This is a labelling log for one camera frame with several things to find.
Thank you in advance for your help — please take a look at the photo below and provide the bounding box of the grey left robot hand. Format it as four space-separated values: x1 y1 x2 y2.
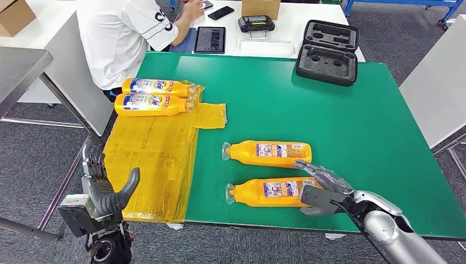
81 140 141 219

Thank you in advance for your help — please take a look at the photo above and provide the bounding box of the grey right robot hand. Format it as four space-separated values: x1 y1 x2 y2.
293 159 354 218

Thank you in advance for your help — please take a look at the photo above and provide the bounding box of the orange detergent bottle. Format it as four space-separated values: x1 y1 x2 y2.
121 77 199 98
221 140 313 169
225 177 322 208
114 92 197 118

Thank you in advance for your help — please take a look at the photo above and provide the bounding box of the yellow plastic sheet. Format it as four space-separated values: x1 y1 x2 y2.
103 80 228 224

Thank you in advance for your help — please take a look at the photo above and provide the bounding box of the white desk with side panel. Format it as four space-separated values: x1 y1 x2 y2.
0 0 115 138

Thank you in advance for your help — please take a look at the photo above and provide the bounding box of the black foam-lined case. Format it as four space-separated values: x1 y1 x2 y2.
296 19 360 87

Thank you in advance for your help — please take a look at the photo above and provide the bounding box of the steel table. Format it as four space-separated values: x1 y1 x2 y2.
0 46 106 243

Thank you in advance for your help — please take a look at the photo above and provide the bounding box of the person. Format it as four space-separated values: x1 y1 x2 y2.
74 0 206 103

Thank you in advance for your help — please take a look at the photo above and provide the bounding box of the white side table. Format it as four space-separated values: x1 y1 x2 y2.
398 14 466 150

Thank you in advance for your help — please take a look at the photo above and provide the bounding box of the blue tablet cover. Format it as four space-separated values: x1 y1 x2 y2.
169 27 197 54

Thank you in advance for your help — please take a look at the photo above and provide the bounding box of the black handheld controller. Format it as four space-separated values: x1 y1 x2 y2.
238 15 276 39

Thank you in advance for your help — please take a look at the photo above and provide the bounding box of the small cardboard box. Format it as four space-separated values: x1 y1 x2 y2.
241 0 281 21

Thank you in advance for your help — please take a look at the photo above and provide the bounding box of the black tablet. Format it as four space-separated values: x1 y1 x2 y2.
193 26 226 54

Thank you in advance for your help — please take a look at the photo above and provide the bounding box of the large cardboard box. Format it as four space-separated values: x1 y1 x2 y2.
0 0 37 38

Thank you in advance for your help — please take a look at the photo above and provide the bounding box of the black smartphone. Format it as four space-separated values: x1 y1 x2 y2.
207 5 235 21

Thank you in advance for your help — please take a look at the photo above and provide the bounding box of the person's right hand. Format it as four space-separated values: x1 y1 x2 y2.
183 0 206 21

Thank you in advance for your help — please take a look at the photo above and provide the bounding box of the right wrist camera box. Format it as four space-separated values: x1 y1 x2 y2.
300 184 352 216

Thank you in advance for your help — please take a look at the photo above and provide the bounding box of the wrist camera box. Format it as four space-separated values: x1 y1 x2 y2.
58 194 97 238
300 184 352 216

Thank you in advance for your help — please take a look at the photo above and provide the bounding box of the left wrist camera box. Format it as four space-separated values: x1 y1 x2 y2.
58 194 97 238

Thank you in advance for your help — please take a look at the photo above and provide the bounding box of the blue wheeled frame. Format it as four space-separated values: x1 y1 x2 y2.
343 0 463 29

